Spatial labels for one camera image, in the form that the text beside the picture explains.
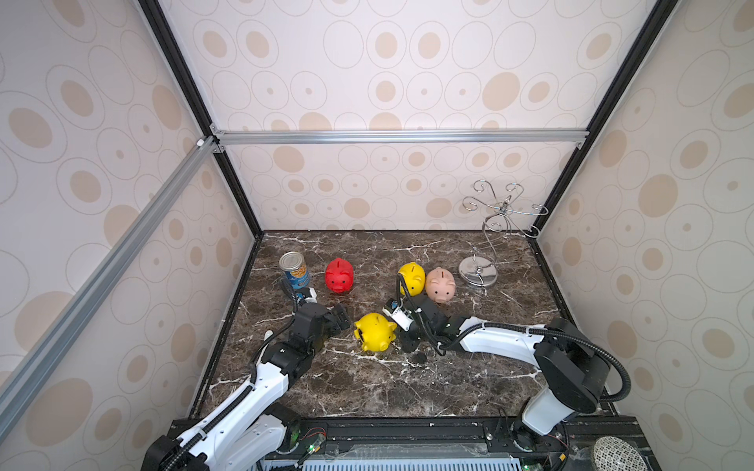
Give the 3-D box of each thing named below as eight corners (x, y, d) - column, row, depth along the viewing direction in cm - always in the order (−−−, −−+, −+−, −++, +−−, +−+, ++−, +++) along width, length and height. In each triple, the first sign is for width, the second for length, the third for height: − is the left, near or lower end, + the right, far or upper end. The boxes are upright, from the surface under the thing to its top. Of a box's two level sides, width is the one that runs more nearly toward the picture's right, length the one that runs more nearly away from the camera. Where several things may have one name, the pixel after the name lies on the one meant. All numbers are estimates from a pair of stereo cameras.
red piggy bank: (328, 297, 103) (324, 280, 95) (331, 275, 109) (327, 257, 101) (352, 297, 103) (349, 280, 95) (354, 275, 109) (352, 257, 101)
